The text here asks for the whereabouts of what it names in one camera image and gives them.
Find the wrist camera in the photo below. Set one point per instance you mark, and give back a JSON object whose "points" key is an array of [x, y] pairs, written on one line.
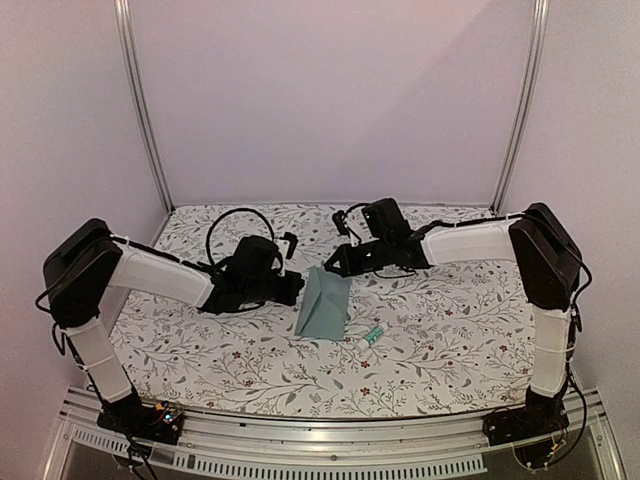
{"points": [[287, 244], [346, 227]]}

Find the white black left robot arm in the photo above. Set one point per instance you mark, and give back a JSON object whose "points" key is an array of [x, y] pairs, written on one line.
{"points": [[93, 259]]}

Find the right aluminium frame post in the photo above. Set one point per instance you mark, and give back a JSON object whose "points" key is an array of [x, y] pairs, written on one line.
{"points": [[527, 91]]}

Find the aluminium front rail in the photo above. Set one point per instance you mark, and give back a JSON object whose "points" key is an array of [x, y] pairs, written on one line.
{"points": [[234, 446]]}

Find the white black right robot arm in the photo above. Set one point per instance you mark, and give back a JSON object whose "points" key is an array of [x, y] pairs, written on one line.
{"points": [[551, 267]]}

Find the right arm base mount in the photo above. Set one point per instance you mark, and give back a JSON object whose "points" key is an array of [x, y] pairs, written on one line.
{"points": [[538, 417]]}

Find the floral patterned table mat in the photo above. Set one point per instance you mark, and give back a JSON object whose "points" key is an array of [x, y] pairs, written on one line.
{"points": [[461, 336]]}

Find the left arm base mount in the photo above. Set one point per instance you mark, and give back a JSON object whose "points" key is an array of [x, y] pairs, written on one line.
{"points": [[161, 422]]}

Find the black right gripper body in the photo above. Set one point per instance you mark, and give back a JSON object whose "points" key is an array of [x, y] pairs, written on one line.
{"points": [[368, 263]]}

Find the green white glue stick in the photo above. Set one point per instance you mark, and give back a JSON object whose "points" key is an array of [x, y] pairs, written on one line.
{"points": [[372, 337]]}

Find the aluminium frame post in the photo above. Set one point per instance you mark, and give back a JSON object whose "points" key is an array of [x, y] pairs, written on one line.
{"points": [[125, 28], [527, 91]]}

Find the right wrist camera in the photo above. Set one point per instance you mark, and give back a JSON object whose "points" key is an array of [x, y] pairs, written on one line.
{"points": [[346, 227]]}

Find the left aluminium frame post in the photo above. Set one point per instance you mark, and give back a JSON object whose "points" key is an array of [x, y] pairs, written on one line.
{"points": [[125, 28]]}

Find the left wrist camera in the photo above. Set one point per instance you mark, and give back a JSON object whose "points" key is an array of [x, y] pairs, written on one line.
{"points": [[287, 244]]}

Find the teal envelope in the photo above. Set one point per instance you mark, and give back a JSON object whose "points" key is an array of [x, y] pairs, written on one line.
{"points": [[324, 308]]}

